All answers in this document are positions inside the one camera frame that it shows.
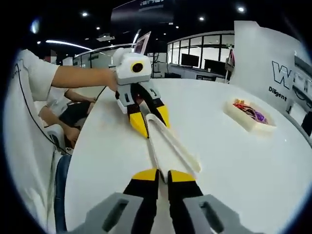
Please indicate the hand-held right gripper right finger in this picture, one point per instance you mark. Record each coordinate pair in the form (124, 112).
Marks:
(180, 192)

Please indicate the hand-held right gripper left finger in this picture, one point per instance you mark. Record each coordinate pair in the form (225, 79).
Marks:
(143, 207)

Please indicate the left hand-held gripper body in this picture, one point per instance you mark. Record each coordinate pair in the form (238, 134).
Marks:
(126, 70)

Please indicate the cream food tongs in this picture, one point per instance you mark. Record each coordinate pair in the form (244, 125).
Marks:
(175, 143)

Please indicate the red long snack bar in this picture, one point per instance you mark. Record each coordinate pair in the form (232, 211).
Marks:
(239, 105)

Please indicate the cream paper food container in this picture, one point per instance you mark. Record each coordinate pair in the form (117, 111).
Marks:
(243, 122)

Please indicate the purple long snack bar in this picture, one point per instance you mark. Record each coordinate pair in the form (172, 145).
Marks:
(260, 116)

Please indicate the pink framed screen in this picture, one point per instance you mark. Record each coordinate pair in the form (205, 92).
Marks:
(141, 44)

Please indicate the black counter cabinet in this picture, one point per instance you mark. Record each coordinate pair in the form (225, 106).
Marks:
(185, 73)

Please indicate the ceiling projector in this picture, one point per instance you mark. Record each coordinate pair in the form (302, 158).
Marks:
(104, 37)

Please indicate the black desktop monitor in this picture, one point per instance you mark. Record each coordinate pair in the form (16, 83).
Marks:
(214, 65)
(190, 60)

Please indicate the hanging black display screen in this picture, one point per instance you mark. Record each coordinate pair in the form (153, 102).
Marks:
(146, 12)

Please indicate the group of round ceiling spotlights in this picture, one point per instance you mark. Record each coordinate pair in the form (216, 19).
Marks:
(84, 14)

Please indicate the linear ceiling light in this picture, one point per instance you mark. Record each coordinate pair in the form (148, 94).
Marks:
(61, 42)

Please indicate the white worn device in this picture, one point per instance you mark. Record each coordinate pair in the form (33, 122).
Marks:
(54, 131)

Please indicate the grey hanging bag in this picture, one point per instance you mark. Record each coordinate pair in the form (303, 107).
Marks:
(230, 65)

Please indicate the person's jeans leg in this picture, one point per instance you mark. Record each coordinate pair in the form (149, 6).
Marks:
(61, 190)

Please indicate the grey metal shelving rack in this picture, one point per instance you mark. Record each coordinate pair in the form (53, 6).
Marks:
(303, 60)

